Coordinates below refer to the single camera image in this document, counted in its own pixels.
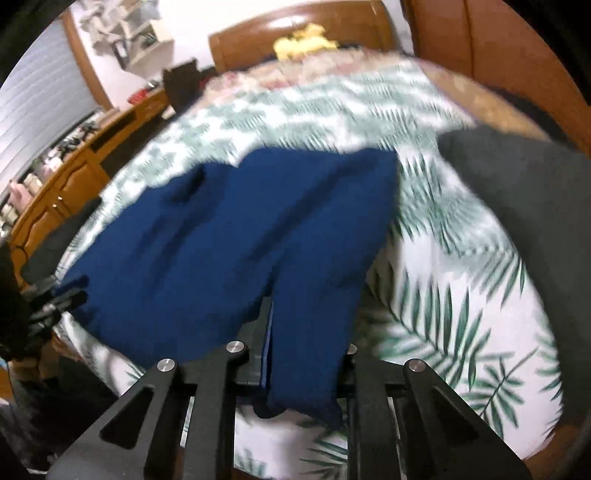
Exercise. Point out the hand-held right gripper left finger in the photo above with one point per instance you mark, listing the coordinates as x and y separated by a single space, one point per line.
264 364

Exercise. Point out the tan woven mat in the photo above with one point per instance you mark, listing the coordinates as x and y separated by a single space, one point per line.
489 106

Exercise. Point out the floral quilt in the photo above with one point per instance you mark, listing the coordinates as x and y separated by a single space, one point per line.
277 74

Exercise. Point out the white wall shelf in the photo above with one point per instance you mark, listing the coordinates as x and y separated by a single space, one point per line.
147 39

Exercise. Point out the red basket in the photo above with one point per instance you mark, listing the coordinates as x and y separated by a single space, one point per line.
138 97

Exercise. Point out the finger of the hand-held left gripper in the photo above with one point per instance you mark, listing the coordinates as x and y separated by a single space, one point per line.
60 300

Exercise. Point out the wooden headboard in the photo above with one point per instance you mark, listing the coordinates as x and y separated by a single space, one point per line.
249 41

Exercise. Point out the grey window blind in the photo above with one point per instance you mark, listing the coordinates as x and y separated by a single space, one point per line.
41 101

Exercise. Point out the leaf print bedsheet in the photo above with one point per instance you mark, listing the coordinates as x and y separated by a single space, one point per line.
452 300

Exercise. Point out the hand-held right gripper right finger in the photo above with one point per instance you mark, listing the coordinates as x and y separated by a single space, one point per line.
374 415

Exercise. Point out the navy blue coat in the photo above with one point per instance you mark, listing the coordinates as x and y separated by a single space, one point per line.
207 240

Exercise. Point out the black garment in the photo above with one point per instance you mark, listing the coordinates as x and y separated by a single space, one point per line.
60 240

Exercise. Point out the yellow plush toy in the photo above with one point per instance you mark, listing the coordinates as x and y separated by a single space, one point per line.
304 42

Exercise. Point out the wooden desk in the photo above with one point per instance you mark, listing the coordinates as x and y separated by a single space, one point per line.
74 180

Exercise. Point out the dark grey garment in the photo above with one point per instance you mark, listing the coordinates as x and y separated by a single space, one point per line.
531 221

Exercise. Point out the dark chair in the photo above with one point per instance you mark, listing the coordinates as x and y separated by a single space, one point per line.
181 85

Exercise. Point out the wooden window frame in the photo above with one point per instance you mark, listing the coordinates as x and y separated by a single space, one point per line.
87 64

